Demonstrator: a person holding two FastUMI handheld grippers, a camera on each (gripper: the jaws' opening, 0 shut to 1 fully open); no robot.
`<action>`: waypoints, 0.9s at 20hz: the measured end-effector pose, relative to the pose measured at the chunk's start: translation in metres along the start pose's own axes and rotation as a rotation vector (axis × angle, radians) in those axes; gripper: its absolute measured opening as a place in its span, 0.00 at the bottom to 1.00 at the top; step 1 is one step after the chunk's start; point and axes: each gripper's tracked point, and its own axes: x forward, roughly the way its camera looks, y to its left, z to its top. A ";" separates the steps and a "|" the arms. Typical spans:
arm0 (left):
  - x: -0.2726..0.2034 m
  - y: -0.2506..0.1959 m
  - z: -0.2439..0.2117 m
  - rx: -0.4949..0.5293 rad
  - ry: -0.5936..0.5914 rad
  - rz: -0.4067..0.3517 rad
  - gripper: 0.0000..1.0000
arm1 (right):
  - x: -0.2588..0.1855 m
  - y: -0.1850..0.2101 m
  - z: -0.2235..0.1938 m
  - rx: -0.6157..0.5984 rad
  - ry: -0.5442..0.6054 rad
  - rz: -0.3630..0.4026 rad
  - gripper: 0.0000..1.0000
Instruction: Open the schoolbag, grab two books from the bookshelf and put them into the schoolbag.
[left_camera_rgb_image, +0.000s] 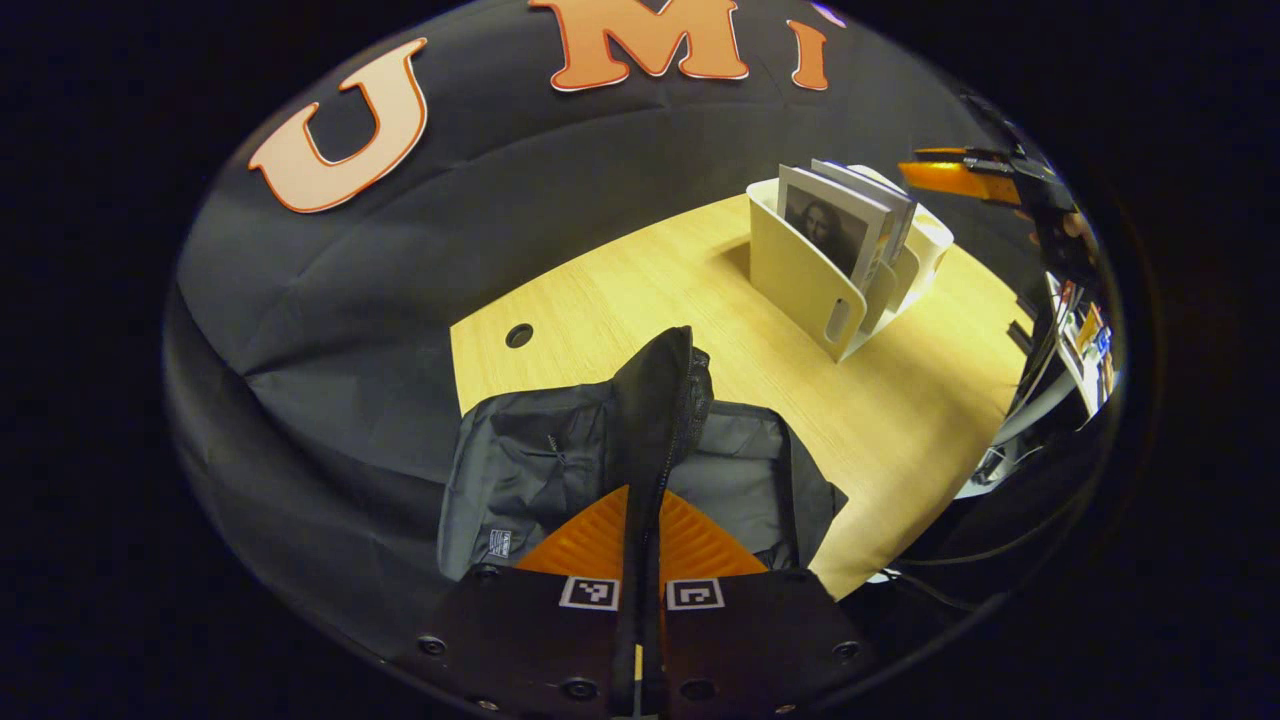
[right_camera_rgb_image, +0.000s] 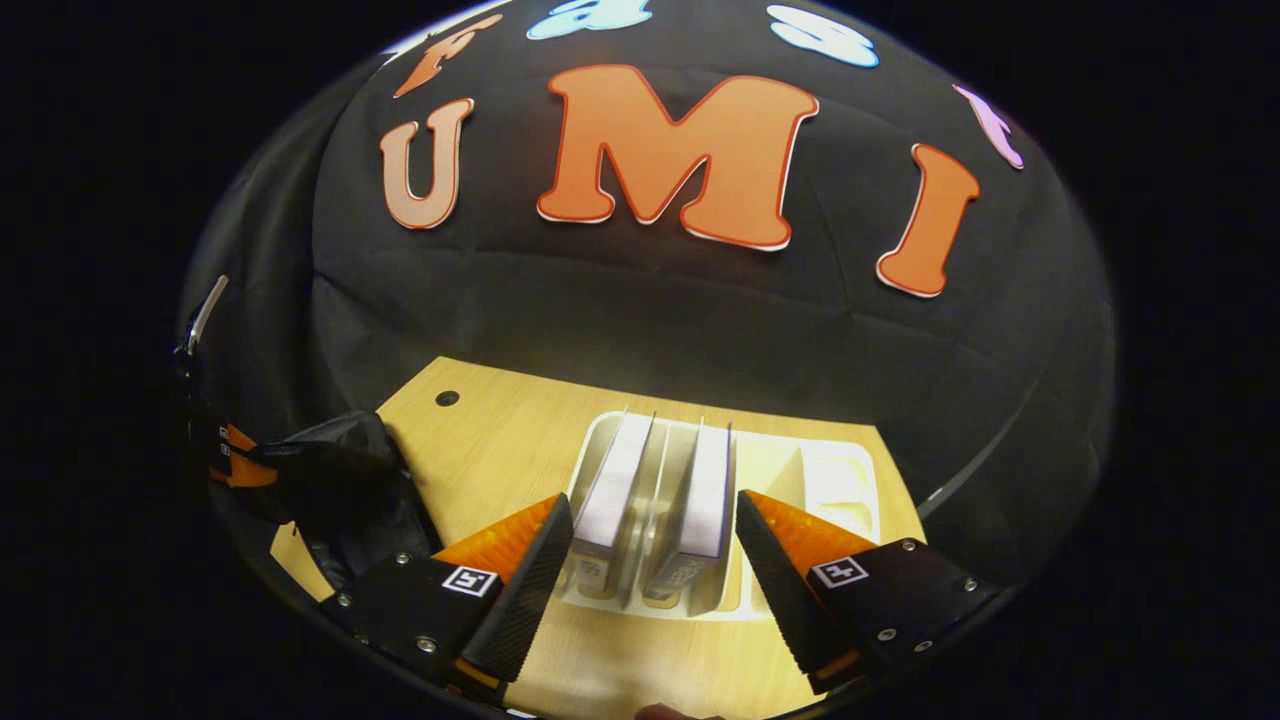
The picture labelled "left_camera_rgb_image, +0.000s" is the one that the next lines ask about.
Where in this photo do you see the black schoolbag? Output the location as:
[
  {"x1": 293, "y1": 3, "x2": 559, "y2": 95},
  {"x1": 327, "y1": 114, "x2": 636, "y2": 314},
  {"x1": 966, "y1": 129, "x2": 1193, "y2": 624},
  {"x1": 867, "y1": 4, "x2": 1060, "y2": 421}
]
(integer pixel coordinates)
[{"x1": 437, "y1": 326, "x2": 849, "y2": 601}]

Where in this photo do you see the blue cover book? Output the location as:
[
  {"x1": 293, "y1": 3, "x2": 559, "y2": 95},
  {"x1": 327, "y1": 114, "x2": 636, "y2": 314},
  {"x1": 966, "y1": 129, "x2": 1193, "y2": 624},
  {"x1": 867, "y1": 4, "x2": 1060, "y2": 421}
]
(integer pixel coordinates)
[{"x1": 810, "y1": 158, "x2": 919, "y2": 266}]

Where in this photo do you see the grey portrait cover book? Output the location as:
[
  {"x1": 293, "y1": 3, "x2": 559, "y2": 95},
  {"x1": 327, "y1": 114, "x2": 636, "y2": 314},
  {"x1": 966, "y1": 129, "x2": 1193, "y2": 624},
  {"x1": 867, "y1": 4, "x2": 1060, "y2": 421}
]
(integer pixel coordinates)
[{"x1": 777, "y1": 165, "x2": 894, "y2": 291}]

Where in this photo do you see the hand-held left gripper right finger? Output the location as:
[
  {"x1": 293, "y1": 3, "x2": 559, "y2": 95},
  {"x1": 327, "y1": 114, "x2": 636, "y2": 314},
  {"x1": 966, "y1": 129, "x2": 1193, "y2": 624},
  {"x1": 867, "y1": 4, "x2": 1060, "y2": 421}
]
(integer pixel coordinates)
[{"x1": 655, "y1": 490, "x2": 876, "y2": 718}]

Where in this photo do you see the white cluttered desk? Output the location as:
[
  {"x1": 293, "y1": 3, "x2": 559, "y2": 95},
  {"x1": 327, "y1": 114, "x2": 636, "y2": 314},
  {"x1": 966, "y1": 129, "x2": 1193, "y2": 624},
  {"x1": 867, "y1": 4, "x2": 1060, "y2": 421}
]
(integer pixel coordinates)
[{"x1": 1045, "y1": 275, "x2": 1117, "y2": 416}]

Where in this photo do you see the white bookshelf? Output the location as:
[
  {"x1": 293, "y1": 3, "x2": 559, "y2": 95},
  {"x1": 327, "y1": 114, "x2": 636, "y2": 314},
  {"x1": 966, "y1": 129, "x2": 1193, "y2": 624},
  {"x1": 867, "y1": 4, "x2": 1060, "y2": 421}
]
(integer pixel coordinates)
[{"x1": 747, "y1": 165, "x2": 954, "y2": 363}]

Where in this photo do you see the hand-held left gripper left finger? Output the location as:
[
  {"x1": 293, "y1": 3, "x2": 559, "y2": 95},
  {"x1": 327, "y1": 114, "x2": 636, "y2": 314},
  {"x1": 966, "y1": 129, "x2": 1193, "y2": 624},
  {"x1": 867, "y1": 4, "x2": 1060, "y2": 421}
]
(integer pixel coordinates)
[{"x1": 400, "y1": 485, "x2": 641, "y2": 720}]

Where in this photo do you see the black backdrop cloth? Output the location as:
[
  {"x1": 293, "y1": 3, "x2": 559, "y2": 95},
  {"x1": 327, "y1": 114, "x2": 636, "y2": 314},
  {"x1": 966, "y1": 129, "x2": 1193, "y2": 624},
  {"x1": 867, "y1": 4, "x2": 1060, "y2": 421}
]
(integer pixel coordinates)
[{"x1": 163, "y1": 0, "x2": 1101, "y2": 661}]

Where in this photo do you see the black cable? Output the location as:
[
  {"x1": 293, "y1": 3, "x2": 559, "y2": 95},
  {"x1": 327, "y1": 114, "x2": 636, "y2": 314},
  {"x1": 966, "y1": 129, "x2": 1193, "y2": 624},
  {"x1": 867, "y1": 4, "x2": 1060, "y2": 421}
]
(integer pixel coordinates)
[{"x1": 880, "y1": 485, "x2": 1081, "y2": 613}]

